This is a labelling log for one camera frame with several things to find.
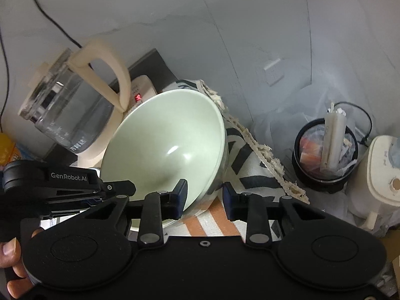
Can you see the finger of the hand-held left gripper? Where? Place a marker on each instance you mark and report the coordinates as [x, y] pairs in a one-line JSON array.
[[120, 187], [78, 205]]

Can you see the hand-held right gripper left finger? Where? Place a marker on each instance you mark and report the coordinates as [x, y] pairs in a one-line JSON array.
[[180, 198]]

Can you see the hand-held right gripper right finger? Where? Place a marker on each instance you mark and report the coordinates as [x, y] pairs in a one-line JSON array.
[[229, 204]]

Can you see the pale green ceramic bowl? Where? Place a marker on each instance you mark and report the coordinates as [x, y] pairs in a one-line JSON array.
[[162, 143]]

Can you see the person's left hand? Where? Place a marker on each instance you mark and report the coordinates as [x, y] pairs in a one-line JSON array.
[[11, 251]]

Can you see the orange juice bottle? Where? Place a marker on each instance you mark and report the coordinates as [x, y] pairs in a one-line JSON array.
[[7, 150]]

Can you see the patterned fringed table cloth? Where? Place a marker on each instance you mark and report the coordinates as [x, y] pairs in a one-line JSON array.
[[247, 165]]

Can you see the black trash bin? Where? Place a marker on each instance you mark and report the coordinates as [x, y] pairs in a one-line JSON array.
[[312, 181]]

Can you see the translucent white plastic bag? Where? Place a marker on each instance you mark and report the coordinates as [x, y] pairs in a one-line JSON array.
[[275, 128]]

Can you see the white carton in bin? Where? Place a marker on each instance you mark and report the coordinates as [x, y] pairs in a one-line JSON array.
[[334, 137]]

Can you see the white countertop appliance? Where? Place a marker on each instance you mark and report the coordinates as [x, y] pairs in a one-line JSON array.
[[375, 175]]

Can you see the white wall socket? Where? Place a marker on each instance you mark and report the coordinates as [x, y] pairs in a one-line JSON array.
[[272, 70]]

